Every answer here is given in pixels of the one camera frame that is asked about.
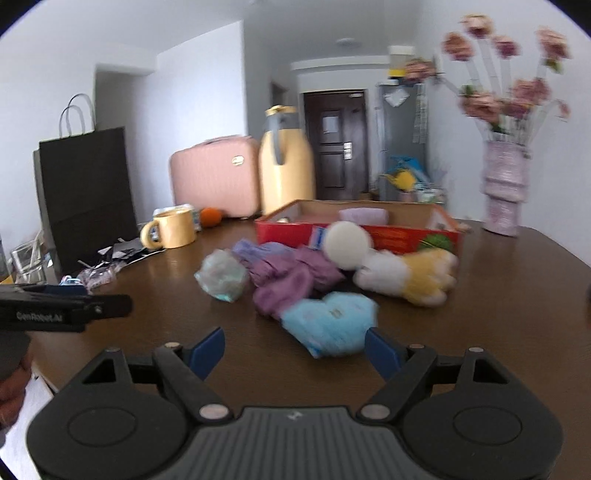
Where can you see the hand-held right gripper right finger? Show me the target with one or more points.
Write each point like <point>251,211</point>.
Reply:
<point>383,353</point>

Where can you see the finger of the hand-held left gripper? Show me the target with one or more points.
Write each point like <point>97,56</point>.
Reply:
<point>55,314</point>
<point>64,290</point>

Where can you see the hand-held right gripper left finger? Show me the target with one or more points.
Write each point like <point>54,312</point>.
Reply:
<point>207,350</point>

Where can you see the light blue plush toy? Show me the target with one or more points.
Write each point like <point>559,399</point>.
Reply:
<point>330,323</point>

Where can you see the pale teal bath puff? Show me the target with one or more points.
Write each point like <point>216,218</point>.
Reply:
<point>221,277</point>

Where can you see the white yellow plush toy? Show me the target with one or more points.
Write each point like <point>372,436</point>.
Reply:
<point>415,277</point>

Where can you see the purple ruffled cloth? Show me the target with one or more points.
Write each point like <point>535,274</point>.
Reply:
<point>286,277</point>

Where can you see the white plush ball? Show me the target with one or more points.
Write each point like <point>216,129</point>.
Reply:
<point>347,244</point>

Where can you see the red cardboard box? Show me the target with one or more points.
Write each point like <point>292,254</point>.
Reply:
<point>397,237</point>

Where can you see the blue tissue packet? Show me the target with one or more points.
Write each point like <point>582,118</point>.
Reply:
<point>317,237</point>

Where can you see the purple crumpled wrapper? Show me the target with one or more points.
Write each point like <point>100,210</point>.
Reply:
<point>97,277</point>

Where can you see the clear glass container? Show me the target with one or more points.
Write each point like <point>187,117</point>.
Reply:
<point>27,263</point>

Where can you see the black crumpled wrappers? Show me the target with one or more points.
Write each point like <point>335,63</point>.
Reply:
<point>122,254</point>

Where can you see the black paper bag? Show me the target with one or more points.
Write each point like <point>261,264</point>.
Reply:
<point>87,198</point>

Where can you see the yellow mug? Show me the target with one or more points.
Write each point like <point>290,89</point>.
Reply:
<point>175,228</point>

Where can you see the orange fruit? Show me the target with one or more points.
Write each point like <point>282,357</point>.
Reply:
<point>211,217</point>

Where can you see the purple fuzzy towel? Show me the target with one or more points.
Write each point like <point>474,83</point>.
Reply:
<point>364,216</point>

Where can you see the pink suitcase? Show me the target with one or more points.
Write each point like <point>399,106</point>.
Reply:
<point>212,175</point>

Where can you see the blue yellow toy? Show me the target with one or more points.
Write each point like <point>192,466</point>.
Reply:
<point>406,177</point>

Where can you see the yellow thermos jug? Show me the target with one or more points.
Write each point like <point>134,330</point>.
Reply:
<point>286,175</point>

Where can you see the purple glitter vase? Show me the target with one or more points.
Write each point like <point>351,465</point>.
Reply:
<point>505,184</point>

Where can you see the dark brown door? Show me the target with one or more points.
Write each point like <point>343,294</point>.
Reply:
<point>334,147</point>

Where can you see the pink artificial flowers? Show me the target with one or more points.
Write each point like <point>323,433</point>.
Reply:
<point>485,104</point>

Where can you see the yellow white box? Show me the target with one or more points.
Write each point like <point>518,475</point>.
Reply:
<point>400,62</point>

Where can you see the round ceiling light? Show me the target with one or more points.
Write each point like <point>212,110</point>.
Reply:
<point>345,42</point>

